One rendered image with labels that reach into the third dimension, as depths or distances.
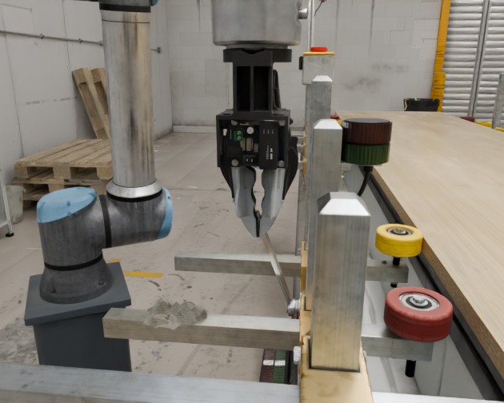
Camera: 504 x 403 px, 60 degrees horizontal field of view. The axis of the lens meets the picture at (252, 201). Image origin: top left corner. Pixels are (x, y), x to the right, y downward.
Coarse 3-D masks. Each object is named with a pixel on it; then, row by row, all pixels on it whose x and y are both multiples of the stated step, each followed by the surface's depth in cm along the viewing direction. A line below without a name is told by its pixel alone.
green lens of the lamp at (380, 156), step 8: (344, 144) 53; (344, 152) 53; (352, 152) 52; (360, 152) 51; (368, 152) 51; (376, 152) 51; (384, 152) 52; (344, 160) 53; (352, 160) 52; (360, 160) 52; (368, 160) 51; (376, 160) 52; (384, 160) 52
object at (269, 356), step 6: (264, 354) 77; (270, 354) 77; (264, 360) 76; (270, 360) 76; (264, 366) 74; (270, 366) 74; (264, 372) 73; (270, 372) 73; (264, 378) 71; (270, 378) 71
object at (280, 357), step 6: (276, 354) 77; (282, 354) 77; (276, 360) 76; (282, 360) 76; (276, 366) 74; (282, 366) 74; (276, 372) 73; (282, 372) 73; (276, 378) 71; (282, 378) 71
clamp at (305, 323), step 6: (300, 300) 62; (300, 306) 61; (300, 312) 59; (306, 312) 59; (300, 318) 58; (306, 318) 58; (300, 324) 56; (306, 324) 56; (300, 330) 55; (306, 330) 55; (300, 336) 54; (300, 342) 53
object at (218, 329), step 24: (120, 312) 61; (144, 312) 61; (120, 336) 60; (144, 336) 59; (168, 336) 59; (192, 336) 58; (216, 336) 58; (240, 336) 58; (264, 336) 57; (288, 336) 57; (384, 336) 55
